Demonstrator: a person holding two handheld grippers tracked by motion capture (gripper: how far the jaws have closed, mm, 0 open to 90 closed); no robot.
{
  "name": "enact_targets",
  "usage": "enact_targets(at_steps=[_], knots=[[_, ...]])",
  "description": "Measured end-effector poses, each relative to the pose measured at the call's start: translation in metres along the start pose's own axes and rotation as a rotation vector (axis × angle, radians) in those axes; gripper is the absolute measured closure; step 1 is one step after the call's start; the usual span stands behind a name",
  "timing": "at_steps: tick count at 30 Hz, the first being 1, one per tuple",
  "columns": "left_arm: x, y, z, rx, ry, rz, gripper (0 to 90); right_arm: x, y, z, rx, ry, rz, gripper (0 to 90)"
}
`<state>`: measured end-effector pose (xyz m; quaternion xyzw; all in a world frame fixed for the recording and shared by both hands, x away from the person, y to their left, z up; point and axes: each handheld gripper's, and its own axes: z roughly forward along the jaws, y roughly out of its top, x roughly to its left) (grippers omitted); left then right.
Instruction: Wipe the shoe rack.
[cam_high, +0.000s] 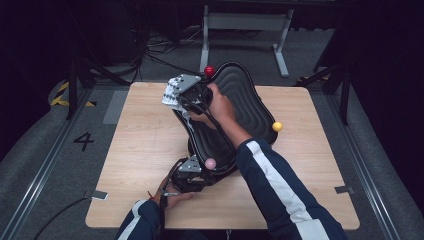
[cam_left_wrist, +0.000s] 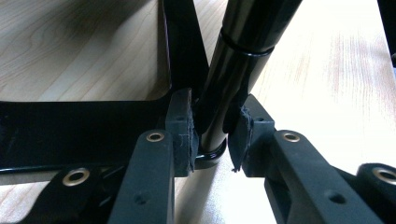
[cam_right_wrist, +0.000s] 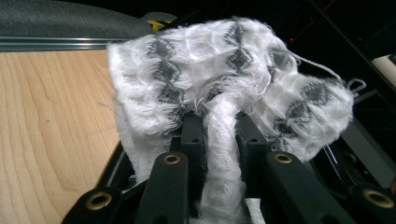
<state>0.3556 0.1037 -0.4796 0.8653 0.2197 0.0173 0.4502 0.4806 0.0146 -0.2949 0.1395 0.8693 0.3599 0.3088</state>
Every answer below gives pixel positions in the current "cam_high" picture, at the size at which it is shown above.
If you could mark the person's left hand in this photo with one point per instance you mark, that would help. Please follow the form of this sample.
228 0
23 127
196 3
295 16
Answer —
166 199

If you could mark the yellow black hazard tape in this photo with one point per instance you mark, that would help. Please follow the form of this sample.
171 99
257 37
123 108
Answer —
60 100

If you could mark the person's right hand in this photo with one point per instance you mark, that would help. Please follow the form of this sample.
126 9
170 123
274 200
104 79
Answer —
221 110

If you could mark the white patterned cloth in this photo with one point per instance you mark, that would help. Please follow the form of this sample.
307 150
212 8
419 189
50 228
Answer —
169 95

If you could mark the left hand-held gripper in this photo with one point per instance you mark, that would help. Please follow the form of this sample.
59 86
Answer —
191 180

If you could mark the grey tape piece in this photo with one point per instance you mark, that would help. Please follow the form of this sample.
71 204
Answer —
344 190

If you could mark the black tripod stand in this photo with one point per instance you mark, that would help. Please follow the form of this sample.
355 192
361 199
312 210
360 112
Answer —
345 100
72 90

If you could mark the grey metal frame stand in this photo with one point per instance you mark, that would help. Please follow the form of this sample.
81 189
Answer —
246 21

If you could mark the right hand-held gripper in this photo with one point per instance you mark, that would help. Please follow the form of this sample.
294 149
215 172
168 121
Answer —
191 93

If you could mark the silver tape piece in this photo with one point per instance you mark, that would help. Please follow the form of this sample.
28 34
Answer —
100 195

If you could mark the metal floor rail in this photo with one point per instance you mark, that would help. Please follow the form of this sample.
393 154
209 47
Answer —
46 166
361 166

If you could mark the black wavy tray stand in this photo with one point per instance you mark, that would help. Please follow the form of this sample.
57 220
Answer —
250 106

